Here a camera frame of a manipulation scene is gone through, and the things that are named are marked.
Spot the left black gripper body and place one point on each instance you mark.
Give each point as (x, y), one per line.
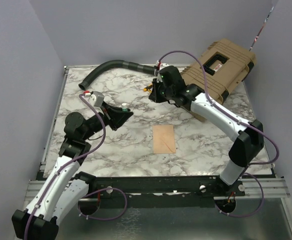
(105, 116)

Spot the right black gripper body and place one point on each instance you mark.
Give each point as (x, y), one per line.
(161, 93)

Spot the small green glue stick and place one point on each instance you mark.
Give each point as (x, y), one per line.
(124, 106)

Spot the pink tan envelope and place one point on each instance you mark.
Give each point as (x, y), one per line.
(163, 139)

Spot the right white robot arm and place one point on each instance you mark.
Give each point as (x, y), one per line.
(246, 136)

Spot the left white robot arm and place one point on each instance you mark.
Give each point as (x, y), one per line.
(41, 218)

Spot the small yellow black tool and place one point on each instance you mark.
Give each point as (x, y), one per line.
(148, 88)

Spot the tan plastic toolbox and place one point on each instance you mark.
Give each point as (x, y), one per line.
(226, 65)

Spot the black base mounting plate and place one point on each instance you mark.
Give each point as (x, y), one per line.
(180, 191)

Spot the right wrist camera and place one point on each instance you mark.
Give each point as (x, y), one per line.
(158, 66)

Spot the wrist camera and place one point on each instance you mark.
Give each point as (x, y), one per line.
(94, 98)
(158, 66)

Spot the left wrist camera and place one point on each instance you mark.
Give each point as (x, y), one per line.
(94, 98)

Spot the aluminium rail frame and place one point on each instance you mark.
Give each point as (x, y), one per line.
(67, 187)

